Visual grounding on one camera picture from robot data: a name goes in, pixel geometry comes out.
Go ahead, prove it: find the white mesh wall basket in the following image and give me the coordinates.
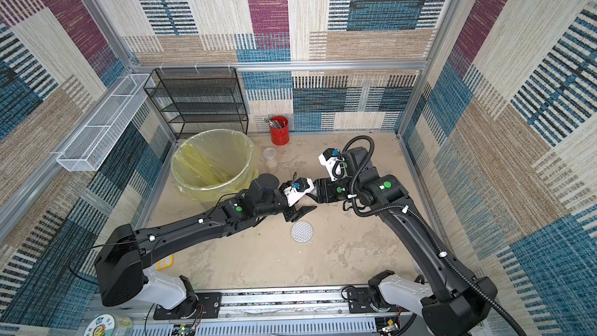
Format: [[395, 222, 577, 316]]
[[56, 74, 149, 172]]

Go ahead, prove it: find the small plastic jar with rice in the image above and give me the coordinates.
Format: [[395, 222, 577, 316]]
[[263, 147, 279, 174]]

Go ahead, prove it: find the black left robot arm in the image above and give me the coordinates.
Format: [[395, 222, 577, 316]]
[[95, 174, 315, 306]]

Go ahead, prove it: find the round sticker label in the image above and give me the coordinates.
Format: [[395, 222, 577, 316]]
[[83, 314, 132, 336]]

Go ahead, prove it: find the aluminium mounting rail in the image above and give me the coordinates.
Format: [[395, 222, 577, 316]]
[[78, 281, 491, 336]]

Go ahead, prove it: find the patterned white jar lid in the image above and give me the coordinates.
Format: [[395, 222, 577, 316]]
[[291, 221, 314, 244]]

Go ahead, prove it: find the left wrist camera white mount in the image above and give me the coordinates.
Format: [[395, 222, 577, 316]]
[[283, 177, 315, 207]]

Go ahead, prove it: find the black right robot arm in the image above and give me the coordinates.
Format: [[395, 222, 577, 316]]
[[316, 135, 525, 335]]

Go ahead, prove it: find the medium plastic jar with rice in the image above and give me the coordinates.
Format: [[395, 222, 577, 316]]
[[308, 189, 320, 204]]

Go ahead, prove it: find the grey bin with yellow bag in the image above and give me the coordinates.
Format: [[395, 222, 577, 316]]
[[170, 129, 258, 204]]

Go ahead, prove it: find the black wire shelf rack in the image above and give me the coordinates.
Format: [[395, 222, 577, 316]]
[[144, 67, 249, 139]]

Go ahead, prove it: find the yellow calculator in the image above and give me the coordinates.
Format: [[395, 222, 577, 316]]
[[154, 254, 174, 271]]

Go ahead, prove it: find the red cup with utensils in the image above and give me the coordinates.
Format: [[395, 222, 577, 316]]
[[264, 116, 290, 146]]

